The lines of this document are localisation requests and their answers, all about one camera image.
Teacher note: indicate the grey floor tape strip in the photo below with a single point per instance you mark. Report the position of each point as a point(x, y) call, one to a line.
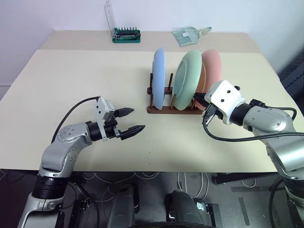
point(244, 211)
point(249, 188)

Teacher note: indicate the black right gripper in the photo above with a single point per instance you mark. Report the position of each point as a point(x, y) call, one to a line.
point(217, 113)

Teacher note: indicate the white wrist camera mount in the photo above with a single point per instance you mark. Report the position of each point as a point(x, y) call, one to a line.
point(101, 109)
point(225, 95)

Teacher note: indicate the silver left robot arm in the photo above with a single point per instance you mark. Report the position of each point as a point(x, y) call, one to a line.
point(61, 152)

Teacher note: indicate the green packaged dustpan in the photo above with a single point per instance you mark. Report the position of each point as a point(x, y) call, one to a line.
point(185, 36)

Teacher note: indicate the light green plate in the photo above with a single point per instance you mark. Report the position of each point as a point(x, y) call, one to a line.
point(185, 80)

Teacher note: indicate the small metal floor bracket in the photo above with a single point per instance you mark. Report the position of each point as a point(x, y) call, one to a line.
point(86, 204)

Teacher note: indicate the black table frame bar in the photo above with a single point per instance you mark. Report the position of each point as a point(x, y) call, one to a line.
point(242, 178)

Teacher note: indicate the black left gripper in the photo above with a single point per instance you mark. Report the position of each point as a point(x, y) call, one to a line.
point(111, 128)

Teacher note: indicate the dark ribbed panel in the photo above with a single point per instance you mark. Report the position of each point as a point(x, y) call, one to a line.
point(293, 73)

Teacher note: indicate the dark wooden dish rack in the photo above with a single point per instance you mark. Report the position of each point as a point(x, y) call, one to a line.
point(166, 111)

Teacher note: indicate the pink red plate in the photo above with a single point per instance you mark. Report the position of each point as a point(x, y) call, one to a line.
point(212, 69)

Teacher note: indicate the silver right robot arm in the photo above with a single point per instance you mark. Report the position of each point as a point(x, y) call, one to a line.
point(268, 118)

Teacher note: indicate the dark rounded shape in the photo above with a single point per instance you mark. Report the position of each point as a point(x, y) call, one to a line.
point(183, 209)
point(121, 204)

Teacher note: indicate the green screwdriver bit set box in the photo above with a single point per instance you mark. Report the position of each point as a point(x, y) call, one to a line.
point(126, 39)

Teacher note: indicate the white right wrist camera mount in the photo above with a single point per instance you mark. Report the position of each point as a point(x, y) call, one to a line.
point(225, 95)

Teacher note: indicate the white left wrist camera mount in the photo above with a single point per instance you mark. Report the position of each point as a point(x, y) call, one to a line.
point(101, 109)

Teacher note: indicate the light blue plate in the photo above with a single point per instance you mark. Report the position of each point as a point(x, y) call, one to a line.
point(158, 78)

